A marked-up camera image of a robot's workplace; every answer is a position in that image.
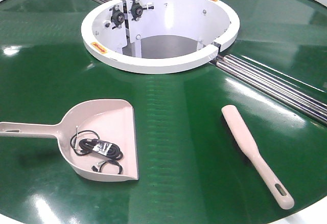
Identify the steel rollers right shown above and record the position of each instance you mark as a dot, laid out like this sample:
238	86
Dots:
272	85

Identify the right black bearing mount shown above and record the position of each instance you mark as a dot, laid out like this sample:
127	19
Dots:
137	9

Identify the left black bearing mount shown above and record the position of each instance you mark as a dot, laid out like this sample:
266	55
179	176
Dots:
117	17

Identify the pink hand brush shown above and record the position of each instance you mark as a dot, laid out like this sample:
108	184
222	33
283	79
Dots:
248	146

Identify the pink plastic dustpan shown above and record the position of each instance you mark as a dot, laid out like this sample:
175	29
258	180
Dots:
111	120

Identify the black bearing mount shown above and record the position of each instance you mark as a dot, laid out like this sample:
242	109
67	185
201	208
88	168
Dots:
137	9
117	17

